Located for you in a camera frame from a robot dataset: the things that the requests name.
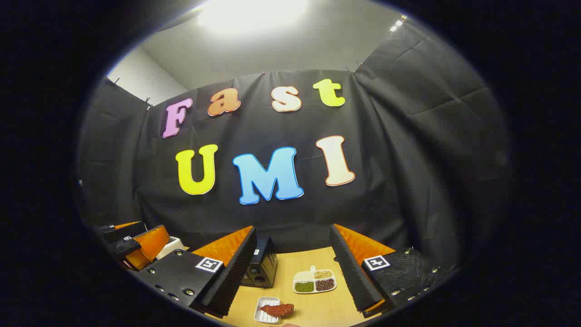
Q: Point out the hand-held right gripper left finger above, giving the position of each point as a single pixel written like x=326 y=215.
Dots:
x=233 y=272

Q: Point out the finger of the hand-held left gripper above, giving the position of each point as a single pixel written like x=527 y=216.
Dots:
x=119 y=231
x=147 y=245

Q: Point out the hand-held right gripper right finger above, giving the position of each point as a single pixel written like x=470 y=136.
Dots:
x=352 y=272

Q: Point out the black electric oven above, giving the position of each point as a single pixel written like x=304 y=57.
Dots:
x=262 y=265

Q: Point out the red meat patty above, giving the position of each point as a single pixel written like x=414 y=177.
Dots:
x=277 y=309

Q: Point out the white toaster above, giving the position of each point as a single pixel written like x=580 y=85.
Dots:
x=170 y=247

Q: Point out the white divided plate of beans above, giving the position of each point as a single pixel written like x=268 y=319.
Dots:
x=314 y=280

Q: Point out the small white ribbed tray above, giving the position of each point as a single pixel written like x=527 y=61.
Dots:
x=264 y=318

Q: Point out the black backdrop cloth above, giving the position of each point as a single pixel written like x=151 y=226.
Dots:
x=386 y=136

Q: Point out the ceiling light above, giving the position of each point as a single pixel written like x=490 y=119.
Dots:
x=398 y=23
x=252 y=13

